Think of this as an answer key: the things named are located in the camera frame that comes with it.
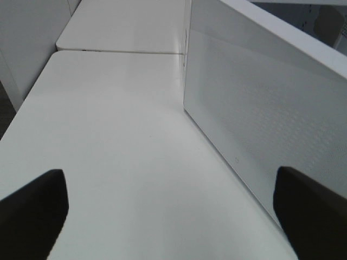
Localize white microwave oven body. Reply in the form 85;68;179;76
249;0;347;56

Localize white microwave door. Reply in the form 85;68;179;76
184;1;346;216

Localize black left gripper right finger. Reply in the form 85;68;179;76
273;166;346;259

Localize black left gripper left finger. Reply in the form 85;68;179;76
1;169;69;259

